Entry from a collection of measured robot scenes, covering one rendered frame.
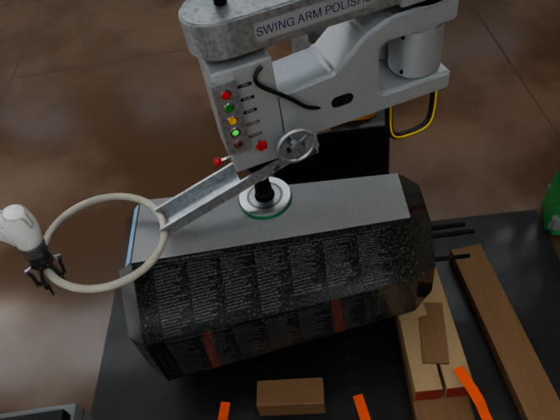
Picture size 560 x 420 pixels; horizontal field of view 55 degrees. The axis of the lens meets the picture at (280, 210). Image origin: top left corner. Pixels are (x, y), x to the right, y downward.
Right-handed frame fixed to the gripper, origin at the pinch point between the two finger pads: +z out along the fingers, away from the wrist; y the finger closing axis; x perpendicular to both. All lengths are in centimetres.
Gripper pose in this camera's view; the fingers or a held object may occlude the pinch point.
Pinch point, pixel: (55, 284)
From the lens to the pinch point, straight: 223.8
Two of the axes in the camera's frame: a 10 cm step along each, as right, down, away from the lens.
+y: 8.1, -4.5, 3.7
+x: -5.8, -5.8, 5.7
